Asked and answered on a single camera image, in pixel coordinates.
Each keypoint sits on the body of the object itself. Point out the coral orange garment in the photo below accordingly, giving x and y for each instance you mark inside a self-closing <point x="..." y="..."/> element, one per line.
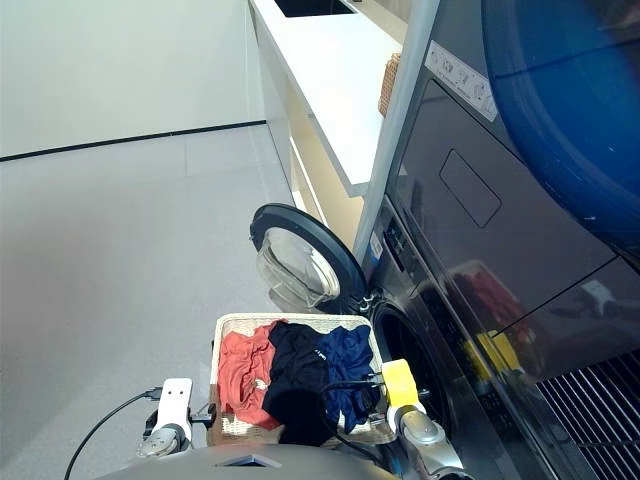
<point x="240" y="370"/>

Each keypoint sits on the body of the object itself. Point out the black garment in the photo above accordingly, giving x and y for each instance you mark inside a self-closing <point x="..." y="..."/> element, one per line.
<point x="295" y="360"/>

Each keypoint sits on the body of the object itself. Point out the navy blue garment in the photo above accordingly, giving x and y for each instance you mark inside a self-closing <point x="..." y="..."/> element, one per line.
<point x="350" y="355"/>

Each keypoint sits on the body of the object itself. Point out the pale woven laundry basket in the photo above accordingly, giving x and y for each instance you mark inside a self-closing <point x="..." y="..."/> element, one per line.
<point x="235" y="427"/>

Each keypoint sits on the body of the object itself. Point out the round washing machine door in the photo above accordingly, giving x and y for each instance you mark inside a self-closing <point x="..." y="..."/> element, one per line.
<point x="310" y="220"/>

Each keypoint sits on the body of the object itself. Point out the small brown wicker basket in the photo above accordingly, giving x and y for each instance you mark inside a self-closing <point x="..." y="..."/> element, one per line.
<point x="389" y="85"/>

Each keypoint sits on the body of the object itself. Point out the silver robot torso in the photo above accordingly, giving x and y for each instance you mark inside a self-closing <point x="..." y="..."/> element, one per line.
<point x="200" y="465"/>

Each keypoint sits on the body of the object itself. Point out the blue and white label sticker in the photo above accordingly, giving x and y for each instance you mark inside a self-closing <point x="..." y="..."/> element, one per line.
<point x="376" y="247"/>

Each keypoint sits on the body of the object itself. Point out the black slatted grille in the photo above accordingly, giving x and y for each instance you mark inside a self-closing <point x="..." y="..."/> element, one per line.
<point x="600" y="410"/>

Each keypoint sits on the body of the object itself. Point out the grey dryer with blue door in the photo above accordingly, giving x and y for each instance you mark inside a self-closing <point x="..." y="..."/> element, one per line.
<point x="500" y="150"/>

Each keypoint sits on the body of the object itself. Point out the black sink basin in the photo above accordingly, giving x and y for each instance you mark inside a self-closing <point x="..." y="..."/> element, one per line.
<point x="310" y="7"/>

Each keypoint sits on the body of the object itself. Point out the white warning label sticker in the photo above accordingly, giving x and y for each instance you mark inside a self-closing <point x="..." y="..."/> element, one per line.
<point x="460" y="77"/>

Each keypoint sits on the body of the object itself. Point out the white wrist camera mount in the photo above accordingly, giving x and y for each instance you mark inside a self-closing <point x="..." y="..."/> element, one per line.
<point x="175" y="400"/>

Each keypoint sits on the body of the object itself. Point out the yellow wrist camera mount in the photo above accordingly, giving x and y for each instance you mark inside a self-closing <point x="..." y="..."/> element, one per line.
<point x="400" y="382"/>

